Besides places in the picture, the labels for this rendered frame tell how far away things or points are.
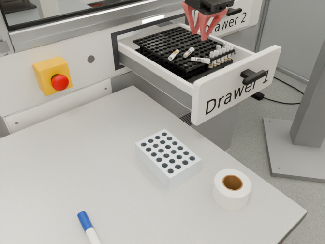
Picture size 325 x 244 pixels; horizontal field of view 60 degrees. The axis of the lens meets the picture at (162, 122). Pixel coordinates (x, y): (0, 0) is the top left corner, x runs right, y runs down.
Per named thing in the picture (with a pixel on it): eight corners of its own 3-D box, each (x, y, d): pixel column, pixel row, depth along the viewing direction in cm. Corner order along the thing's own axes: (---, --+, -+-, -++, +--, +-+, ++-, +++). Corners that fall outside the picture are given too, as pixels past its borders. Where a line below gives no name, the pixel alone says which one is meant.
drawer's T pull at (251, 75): (266, 76, 65) (267, 70, 64) (245, 86, 61) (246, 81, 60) (253, 69, 67) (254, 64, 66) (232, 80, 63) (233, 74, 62)
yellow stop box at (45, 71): (74, 88, 72) (68, 62, 67) (47, 98, 68) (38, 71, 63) (66, 80, 75) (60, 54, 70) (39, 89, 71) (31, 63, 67)
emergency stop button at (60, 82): (71, 88, 68) (67, 74, 66) (55, 94, 66) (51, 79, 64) (66, 83, 70) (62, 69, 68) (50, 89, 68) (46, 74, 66)
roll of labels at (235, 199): (209, 206, 54) (212, 193, 51) (213, 178, 59) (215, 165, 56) (247, 214, 52) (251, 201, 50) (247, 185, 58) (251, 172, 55)
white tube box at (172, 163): (200, 171, 60) (201, 159, 58) (169, 190, 56) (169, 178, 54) (165, 140, 68) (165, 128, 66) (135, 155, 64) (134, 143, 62)
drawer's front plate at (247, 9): (248, 24, 112) (254, -5, 105) (196, 44, 98) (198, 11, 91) (244, 23, 113) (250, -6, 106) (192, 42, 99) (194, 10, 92)
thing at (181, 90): (263, 78, 76) (269, 57, 73) (195, 114, 64) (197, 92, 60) (169, 34, 101) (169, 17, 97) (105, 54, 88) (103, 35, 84)
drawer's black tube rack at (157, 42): (230, 71, 79) (234, 49, 75) (184, 92, 70) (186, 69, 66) (178, 45, 92) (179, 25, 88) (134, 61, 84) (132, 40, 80)
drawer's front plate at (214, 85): (271, 83, 77) (282, 46, 70) (195, 127, 63) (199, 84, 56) (266, 81, 78) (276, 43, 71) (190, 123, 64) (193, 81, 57)
